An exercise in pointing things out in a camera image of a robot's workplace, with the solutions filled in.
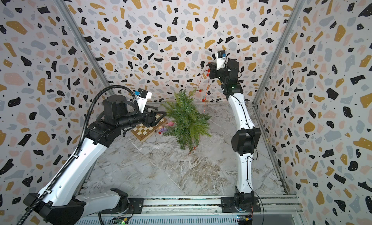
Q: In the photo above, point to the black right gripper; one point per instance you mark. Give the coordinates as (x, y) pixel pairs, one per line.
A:
(212, 66)

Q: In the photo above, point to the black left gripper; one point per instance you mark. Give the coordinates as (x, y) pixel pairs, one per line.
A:
(148, 122)

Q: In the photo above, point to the small green christmas tree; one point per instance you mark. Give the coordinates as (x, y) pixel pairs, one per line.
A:
(190, 124)

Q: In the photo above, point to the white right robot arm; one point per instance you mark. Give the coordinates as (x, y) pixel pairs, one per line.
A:
(245, 140)

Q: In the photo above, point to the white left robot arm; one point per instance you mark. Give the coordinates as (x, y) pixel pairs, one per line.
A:
(57, 203)

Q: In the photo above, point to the wooden folding chess board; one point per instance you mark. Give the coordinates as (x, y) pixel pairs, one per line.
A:
(142, 133)

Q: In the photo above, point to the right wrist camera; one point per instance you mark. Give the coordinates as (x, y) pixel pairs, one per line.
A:
(220, 59)

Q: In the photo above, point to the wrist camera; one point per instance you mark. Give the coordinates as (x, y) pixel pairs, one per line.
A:
(142, 96)
(220, 59)

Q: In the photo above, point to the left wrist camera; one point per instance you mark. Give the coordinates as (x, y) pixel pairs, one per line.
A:
(142, 96)

